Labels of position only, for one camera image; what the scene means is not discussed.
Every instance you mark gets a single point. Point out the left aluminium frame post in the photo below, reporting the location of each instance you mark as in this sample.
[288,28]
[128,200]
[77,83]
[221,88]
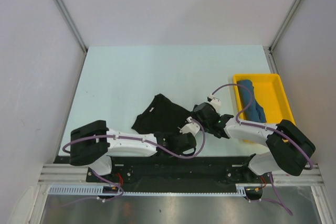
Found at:
[60,4]

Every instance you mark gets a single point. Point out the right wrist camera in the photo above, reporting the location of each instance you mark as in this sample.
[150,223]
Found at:
[214,102]

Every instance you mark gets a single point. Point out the black printed t-shirt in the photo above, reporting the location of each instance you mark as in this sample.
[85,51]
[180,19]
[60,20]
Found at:
[162,116]

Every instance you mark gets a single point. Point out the aluminium frame post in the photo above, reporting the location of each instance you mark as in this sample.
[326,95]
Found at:
[60,4]
[285,23]

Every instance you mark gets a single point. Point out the right aluminium frame post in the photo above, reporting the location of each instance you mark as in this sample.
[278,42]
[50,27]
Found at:
[285,23]

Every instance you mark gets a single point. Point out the grey cable duct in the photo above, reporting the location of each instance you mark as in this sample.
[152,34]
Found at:
[107,191]

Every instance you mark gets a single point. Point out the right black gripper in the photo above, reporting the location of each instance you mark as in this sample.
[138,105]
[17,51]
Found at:
[193,116]

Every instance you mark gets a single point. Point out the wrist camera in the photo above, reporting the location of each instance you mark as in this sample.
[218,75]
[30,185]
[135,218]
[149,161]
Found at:
[214,102]
[192,126]

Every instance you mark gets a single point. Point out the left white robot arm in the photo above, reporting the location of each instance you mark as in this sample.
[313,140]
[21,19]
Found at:
[94,144]

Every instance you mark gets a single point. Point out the yellow plastic tray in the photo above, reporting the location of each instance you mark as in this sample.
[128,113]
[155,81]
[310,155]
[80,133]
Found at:
[270,95]

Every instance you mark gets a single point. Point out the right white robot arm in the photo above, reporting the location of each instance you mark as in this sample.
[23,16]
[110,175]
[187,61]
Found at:
[289,149]

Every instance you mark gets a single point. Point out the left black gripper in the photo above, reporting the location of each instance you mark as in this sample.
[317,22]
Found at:
[176,133]

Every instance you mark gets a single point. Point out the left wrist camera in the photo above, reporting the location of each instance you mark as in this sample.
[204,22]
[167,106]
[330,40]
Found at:
[192,126]

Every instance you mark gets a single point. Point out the rolled blue t-shirt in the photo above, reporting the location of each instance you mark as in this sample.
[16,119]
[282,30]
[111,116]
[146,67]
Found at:
[255,111]

